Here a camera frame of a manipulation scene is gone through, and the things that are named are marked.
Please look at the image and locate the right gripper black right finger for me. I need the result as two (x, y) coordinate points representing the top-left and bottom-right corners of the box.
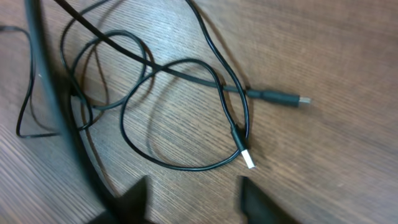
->
(239, 176), (298, 224)

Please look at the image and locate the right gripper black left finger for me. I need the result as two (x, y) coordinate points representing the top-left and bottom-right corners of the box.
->
(88, 175), (152, 224)

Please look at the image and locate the black usb cable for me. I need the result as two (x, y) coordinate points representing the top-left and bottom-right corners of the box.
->
(15, 0), (256, 172)
(52, 0), (312, 108)

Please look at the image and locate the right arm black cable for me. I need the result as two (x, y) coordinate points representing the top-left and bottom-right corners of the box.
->
(24, 0), (122, 224)

